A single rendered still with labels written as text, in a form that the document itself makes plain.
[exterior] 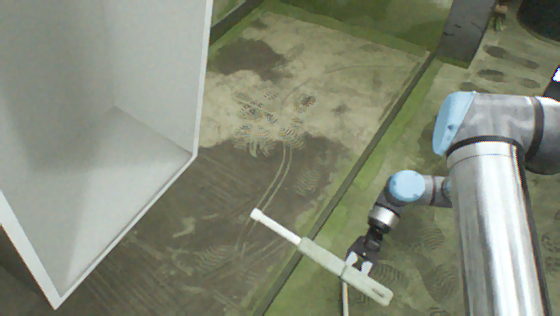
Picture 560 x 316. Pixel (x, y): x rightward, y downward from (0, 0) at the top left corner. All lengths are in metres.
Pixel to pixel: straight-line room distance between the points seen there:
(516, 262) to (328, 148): 1.39
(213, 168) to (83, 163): 0.69
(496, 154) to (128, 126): 1.09
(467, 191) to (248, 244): 1.07
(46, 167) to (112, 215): 0.27
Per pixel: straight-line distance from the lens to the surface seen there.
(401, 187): 1.38
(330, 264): 1.43
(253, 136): 2.07
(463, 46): 2.68
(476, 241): 0.75
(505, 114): 0.87
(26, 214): 1.38
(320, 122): 2.16
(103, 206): 1.35
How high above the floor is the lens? 1.51
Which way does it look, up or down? 46 degrees down
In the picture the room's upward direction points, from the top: 4 degrees counter-clockwise
